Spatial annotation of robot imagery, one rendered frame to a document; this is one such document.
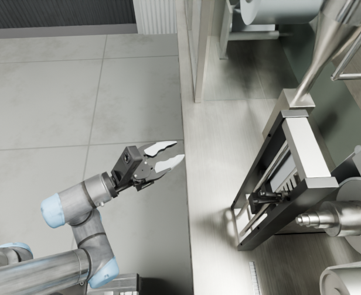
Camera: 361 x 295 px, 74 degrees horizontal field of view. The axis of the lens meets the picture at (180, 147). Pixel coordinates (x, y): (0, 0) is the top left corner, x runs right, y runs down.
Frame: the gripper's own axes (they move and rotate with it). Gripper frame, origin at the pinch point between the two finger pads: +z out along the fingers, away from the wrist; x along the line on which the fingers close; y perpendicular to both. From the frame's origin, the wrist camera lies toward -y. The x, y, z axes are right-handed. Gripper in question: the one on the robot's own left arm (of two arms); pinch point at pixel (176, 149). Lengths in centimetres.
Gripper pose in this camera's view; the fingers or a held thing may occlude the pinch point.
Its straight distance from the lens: 65.0
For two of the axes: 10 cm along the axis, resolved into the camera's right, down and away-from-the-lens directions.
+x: 4.9, 8.0, -3.5
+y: -0.7, 4.4, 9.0
